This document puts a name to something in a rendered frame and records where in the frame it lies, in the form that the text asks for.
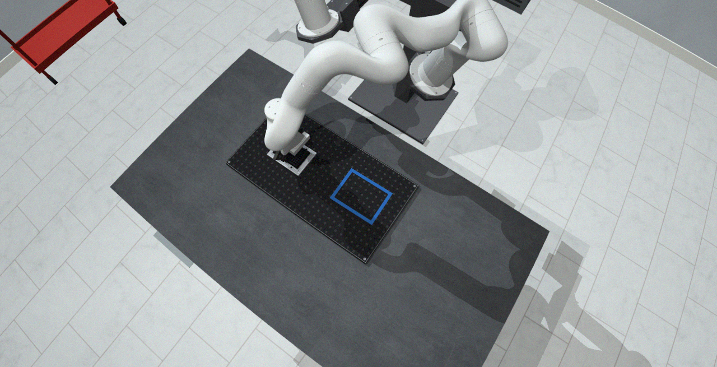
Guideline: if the black perforated plate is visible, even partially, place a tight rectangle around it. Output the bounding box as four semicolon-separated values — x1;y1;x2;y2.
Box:
225;114;419;264

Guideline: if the black well plate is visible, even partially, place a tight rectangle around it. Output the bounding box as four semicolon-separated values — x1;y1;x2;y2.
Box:
285;147;310;169

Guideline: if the blue tape rectangle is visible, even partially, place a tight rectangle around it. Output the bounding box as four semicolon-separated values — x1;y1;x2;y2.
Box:
330;168;392;225

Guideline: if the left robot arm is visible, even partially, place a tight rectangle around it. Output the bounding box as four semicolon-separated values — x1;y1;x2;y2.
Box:
264;0;508;156

